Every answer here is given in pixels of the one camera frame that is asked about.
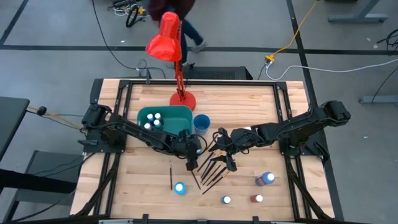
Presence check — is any red desk lamp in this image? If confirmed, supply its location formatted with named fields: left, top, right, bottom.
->
left=145, top=11, right=197, bottom=111

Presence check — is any black paintbrush dark ferrule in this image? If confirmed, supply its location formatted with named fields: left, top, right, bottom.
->
left=203, top=166, right=223, bottom=187

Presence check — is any white coiled cable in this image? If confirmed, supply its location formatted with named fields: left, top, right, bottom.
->
left=113, top=5, right=150, bottom=18

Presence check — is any long black floor cable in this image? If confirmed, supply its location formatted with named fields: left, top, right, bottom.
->
left=89, top=0, right=167, bottom=79

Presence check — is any blue plastic cup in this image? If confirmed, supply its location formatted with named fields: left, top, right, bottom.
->
left=193, top=114, right=211, bottom=135

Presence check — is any thin black floor cable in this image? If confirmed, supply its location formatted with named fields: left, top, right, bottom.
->
left=371, top=66, right=398, bottom=96

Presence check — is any person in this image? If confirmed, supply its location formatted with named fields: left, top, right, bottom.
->
left=147, top=0, right=208, bottom=68

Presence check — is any yellow floor cable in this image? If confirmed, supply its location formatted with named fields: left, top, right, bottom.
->
left=264, top=0, right=321, bottom=62

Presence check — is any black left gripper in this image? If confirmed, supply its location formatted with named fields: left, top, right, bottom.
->
left=174, top=129, right=203, bottom=172

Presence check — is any large turquoise paint bottle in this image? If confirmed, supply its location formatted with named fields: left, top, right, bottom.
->
left=174, top=181, right=188, bottom=196

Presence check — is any teal plastic bin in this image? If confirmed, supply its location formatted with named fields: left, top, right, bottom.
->
left=136, top=105, right=194, bottom=146

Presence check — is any yellow cable black connector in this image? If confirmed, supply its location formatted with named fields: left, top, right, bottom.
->
left=27, top=105, right=83, bottom=130

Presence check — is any black cable bundle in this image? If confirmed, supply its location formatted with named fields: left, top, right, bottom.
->
left=376, top=29, right=398, bottom=50

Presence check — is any black side table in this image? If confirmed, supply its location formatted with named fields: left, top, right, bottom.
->
left=0, top=96, right=30, bottom=161

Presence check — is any grey desk leg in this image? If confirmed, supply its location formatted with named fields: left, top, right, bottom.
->
left=328, top=0, right=389, bottom=24

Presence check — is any black flat bar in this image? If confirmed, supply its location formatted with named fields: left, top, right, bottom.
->
left=0, top=167, right=78, bottom=194

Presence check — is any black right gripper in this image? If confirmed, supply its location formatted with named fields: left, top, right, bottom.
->
left=210, top=127, right=254, bottom=172

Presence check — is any black coiled cable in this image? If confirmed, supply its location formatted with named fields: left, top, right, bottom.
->
left=124, top=4, right=139, bottom=28

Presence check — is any white floor cable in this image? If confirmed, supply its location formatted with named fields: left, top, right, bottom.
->
left=265, top=58, right=398, bottom=82

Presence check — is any large purple paint bottle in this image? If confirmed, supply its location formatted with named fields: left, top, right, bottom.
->
left=254, top=171, right=276, bottom=187

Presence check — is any grey desk foot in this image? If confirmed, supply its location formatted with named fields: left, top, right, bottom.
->
left=359, top=95, right=398, bottom=105

